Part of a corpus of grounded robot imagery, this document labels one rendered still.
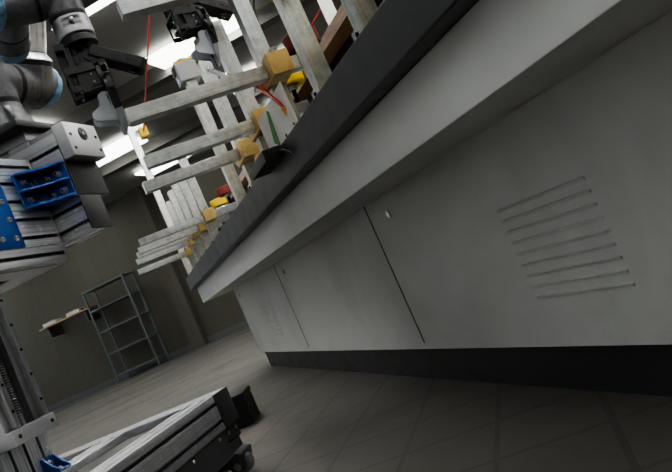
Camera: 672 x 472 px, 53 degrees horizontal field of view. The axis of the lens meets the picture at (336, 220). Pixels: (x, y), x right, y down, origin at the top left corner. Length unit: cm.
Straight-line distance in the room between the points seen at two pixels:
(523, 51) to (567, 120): 31
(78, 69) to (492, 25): 87
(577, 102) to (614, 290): 30
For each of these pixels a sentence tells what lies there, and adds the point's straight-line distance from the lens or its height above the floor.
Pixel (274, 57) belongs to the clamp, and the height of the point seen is 86.
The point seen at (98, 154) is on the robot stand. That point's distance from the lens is 185.
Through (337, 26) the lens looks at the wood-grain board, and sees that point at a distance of 154.
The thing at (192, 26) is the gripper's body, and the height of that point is 106.
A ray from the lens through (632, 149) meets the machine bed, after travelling 102.
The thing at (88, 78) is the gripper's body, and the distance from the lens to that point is 144.
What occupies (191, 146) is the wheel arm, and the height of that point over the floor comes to 81.
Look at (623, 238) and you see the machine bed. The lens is 109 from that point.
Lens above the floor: 41
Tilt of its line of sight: 3 degrees up
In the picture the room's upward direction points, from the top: 24 degrees counter-clockwise
